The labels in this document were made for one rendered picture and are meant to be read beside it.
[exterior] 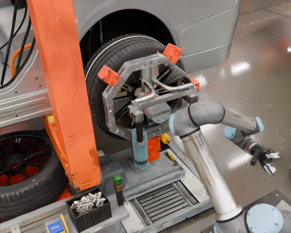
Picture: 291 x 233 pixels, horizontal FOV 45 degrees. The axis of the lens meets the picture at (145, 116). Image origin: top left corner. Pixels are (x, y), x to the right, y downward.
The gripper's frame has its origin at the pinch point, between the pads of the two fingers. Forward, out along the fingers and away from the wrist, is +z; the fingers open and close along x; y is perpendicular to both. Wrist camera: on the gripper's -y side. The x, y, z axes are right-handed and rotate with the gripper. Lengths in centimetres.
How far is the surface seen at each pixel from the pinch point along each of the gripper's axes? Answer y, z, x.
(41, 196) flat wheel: -124, -65, 14
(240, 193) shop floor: 9, -34, 52
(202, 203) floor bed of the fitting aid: -25, -35, 45
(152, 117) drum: -58, -42, -32
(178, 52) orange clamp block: -32, -55, -61
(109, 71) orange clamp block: -75, -56, -59
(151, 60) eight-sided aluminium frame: -50, -56, -60
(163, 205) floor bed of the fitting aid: -48, -49, 47
